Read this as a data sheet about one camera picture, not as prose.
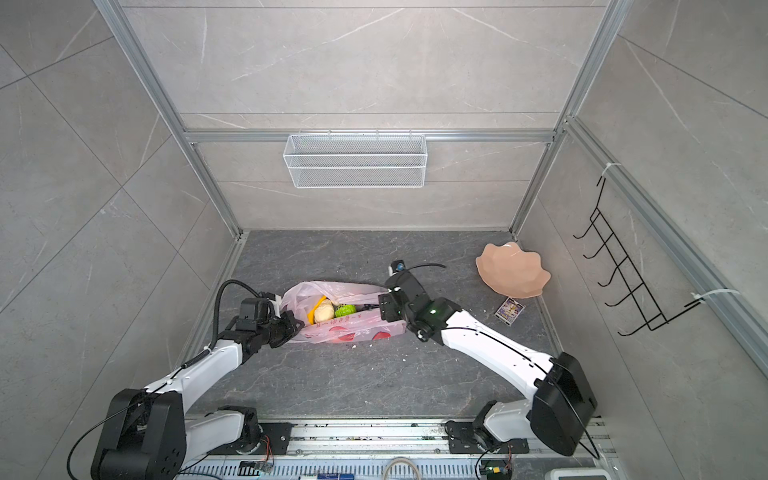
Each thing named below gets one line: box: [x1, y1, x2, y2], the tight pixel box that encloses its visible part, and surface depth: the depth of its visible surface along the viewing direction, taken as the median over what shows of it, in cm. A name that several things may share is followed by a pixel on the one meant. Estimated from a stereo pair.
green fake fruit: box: [335, 304, 357, 318], surface depth 92 cm
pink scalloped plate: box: [475, 242, 551, 299], surface depth 108 cm
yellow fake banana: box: [307, 295, 327, 325], surface depth 94 cm
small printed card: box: [494, 296, 526, 327], surface depth 97 cm
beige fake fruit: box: [314, 299, 335, 323], surface depth 93 cm
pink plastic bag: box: [281, 281, 407, 344], surface depth 87 cm
